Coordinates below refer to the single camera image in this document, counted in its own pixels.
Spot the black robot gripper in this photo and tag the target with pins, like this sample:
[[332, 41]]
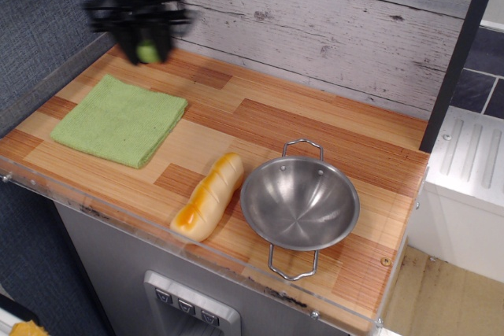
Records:
[[108, 15]]

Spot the green handled grey spatula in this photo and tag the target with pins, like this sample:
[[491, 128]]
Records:
[[146, 52]]

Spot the green folded cloth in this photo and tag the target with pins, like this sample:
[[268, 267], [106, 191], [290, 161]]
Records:
[[120, 122]]

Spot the toy bread baguette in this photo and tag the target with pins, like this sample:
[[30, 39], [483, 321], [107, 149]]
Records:
[[200, 216]]

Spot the grey dispenser button panel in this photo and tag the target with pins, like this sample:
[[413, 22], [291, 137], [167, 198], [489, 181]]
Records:
[[180, 310]]

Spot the yellow object bottom corner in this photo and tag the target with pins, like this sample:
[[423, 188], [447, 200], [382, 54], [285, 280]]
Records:
[[29, 328]]

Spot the white ridged side unit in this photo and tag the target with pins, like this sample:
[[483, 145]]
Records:
[[459, 213]]

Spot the steel two-handled bowl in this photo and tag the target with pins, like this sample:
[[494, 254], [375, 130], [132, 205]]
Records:
[[299, 203]]

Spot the dark right vertical post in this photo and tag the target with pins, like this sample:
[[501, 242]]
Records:
[[463, 45]]

